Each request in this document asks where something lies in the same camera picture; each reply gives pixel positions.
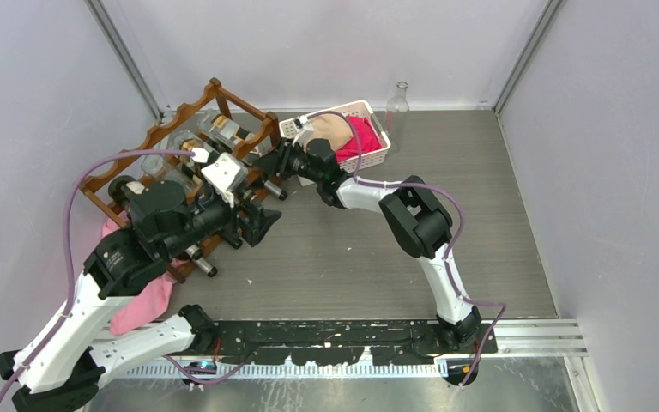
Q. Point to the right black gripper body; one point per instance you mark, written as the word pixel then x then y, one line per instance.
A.
pixel 293 160

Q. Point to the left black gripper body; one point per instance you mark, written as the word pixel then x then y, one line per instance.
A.
pixel 234 216

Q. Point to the black-neck green wine bottle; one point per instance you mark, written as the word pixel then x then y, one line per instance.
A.
pixel 233 239

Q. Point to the clear bottle black cap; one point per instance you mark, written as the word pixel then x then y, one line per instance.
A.
pixel 185 140
pixel 222 132

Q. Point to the silver-neck dark wine bottle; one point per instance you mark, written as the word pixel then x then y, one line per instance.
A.
pixel 204 266

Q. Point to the clear drinking glass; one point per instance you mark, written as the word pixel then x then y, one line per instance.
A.
pixel 158 168

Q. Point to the clear glass bottle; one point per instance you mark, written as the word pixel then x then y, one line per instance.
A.
pixel 396 113

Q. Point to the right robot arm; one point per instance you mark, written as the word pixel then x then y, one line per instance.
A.
pixel 419 222

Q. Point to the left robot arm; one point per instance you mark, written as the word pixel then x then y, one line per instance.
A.
pixel 62 369

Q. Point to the white plastic basket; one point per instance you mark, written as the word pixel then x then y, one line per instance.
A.
pixel 353 109

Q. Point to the beige cloth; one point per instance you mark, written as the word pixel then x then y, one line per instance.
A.
pixel 333 128

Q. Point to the magenta cloth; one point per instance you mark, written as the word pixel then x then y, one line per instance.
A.
pixel 368 139

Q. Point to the pink cloth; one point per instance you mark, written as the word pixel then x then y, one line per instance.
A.
pixel 151 303

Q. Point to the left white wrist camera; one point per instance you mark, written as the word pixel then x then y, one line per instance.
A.
pixel 221 171

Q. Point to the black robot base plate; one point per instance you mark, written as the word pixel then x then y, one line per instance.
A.
pixel 337 342

